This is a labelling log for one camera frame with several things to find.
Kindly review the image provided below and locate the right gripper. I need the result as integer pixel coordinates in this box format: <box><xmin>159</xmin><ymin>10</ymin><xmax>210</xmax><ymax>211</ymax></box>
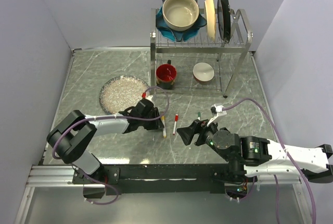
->
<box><xmin>176</xmin><ymin>116</ymin><xmax>219</xmax><ymax>151</ymax></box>

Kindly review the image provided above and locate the white pen red tip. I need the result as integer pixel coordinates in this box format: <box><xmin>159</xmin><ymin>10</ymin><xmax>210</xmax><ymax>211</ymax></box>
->
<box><xmin>172</xmin><ymin>121</ymin><xmax>177</xmax><ymax>135</ymax></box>

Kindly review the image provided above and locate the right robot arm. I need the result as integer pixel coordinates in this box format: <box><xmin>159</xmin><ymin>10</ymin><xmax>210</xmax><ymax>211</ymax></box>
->
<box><xmin>174</xmin><ymin>119</ymin><xmax>332</xmax><ymax>183</ymax></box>

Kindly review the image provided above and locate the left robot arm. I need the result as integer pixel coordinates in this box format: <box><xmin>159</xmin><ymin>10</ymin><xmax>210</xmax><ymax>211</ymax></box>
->
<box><xmin>46</xmin><ymin>98</ymin><xmax>164</xmax><ymax>183</ymax></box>

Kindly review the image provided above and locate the speckled ceramic plate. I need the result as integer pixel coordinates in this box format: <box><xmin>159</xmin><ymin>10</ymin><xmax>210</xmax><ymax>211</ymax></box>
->
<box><xmin>99</xmin><ymin>75</ymin><xmax>148</xmax><ymax>115</ymax></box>

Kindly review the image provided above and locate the red and black mug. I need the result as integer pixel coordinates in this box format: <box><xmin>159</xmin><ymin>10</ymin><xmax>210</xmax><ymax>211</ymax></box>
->
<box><xmin>156</xmin><ymin>60</ymin><xmax>177</xmax><ymax>90</ymax></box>

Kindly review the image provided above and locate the black base bar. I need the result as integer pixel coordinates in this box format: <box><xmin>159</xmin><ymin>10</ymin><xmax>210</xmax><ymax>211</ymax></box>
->
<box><xmin>72</xmin><ymin>163</ymin><xmax>244</xmax><ymax>196</ymax></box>

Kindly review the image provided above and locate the small white bowl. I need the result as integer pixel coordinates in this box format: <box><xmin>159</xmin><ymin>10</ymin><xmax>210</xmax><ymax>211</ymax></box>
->
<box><xmin>193</xmin><ymin>63</ymin><xmax>215</xmax><ymax>84</ymax></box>

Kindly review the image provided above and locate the steel dish rack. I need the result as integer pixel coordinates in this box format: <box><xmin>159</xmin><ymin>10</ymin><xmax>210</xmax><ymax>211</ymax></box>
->
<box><xmin>150</xmin><ymin>9</ymin><xmax>253</xmax><ymax>98</ymax></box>

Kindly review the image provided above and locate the blue flower-shaped bowl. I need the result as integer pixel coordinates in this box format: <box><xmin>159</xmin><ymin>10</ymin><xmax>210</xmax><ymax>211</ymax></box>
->
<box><xmin>156</xmin><ymin>0</ymin><xmax>207</xmax><ymax>42</ymax></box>

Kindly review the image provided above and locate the beige ceramic bowl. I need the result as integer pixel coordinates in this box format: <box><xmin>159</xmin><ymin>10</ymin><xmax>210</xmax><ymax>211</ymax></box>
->
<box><xmin>162</xmin><ymin>0</ymin><xmax>200</xmax><ymax>31</ymax></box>

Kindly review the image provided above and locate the cream plate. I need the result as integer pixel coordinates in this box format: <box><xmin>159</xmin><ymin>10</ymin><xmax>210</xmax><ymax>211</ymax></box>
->
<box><xmin>204</xmin><ymin>0</ymin><xmax>216</xmax><ymax>42</ymax></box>

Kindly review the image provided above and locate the black plate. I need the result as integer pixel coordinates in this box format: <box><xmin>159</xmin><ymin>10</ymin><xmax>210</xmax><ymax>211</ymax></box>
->
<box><xmin>217</xmin><ymin>0</ymin><xmax>231</xmax><ymax>43</ymax></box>

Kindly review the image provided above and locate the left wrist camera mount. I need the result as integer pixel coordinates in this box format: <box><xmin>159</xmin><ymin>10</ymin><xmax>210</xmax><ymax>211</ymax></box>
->
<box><xmin>142</xmin><ymin>92</ymin><xmax>155</xmax><ymax>103</ymax></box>

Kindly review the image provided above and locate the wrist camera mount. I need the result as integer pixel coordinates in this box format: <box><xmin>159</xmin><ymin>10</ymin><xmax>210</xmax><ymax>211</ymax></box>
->
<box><xmin>142</xmin><ymin>92</ymin><xmax>155</xmax><ymax>103</ymax></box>
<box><xmin>207</xmin><ymin>104</ymin><xmax>227</xmax><ymax>126</ymax></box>

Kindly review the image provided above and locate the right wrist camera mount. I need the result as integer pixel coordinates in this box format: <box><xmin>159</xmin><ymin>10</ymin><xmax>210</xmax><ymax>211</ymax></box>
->
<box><xmin>207</xmin><ymin>104</ymin><xmax>227</xmax><ymax>126</ymax></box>

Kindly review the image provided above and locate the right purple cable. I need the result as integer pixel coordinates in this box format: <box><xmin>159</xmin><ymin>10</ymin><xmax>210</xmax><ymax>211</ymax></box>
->
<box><xmin>223</xmin><ymin>97</ymin><xmax>317</xmax><ymax>224</ymax></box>

